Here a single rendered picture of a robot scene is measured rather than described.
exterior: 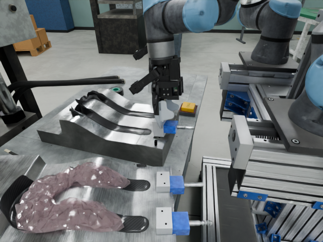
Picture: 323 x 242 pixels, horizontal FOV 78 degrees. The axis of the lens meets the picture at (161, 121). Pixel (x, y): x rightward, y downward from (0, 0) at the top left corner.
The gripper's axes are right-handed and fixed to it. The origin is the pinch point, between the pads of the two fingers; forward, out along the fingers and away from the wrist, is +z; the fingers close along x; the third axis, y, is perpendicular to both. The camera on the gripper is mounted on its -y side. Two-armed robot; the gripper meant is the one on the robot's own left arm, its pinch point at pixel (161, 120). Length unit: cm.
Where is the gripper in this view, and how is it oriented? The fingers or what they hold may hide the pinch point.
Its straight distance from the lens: 65.3
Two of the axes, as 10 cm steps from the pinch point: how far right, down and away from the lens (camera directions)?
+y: 9.5, 0.4, -3.0
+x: 2.9, -4.3, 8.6
